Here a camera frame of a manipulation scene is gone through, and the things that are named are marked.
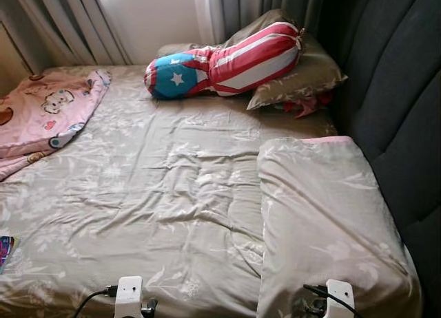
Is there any colourful comic book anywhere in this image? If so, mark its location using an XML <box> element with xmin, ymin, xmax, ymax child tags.
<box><xmin>0</xmin><ymin>235</ymin><xmax>16</xmax><ymax>274</ymax></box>

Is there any grey floral pink-edged pillow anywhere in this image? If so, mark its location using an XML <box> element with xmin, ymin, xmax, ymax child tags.
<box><xmin>256</xmin><ymin>136</ymin><xmax>422</xmax><ymax>318</ymax></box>

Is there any bed with grey floral sheet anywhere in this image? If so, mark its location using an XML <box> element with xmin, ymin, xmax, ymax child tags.
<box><xmin>0</xmin><ymin>63</ymin><xmax>414</xmax><ymax>318</ymax></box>

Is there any red cloth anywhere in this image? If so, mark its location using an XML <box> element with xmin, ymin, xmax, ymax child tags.
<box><xmin>276</xmin><ymin>91</ymin><xmax>335</xmax><ymax>119</ymax></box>

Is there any pink cartoon blanket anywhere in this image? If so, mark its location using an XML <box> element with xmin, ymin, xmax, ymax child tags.
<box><xmin>0</xmin><ymin>69</ymin><xmax>111</xmax><ymax>181</ymax></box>

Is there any dark grey padded headboard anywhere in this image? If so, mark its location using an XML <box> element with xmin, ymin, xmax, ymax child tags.
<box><xmin>320</xmin><ymin>0</ymin><xmax>441</xmax><ymax>318</ymax></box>

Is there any star striped bolster pillow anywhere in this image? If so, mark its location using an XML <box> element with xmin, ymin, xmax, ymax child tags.
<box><xmin>145</xmin><ymin>22</ymin><xmax>304</xmax><ymax>100</ymax></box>

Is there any grey curtain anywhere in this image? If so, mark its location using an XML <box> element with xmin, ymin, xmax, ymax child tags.
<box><xmin>196</xmin><ymin>0</ymin><xmax>325</xmax><ymax>47</ymax></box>
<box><xmin>0</xmin><ymin>0</ymin><xmax>135</xmax><ymax>65</ymax></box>

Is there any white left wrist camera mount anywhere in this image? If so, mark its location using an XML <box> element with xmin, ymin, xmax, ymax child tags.
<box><xmin>114</xmin><ymin>277</ymin><xmax>144</xmax><ymax>318</ymax></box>

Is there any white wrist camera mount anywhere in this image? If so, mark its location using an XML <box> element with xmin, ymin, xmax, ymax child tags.
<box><xmin>324</xmin><ymin>279</ymin><xmax>356</xmax><ymax>318</ymax></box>
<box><xmin>114</xmin><ymin>277</ymin><xmax>144</xmax><ymax>318</ymax></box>

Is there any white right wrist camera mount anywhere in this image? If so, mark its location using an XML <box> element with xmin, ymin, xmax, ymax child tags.
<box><xmin>324</xmin><ymin>279</ymin><xmax>356</xmax><ymax>318</ymax></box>

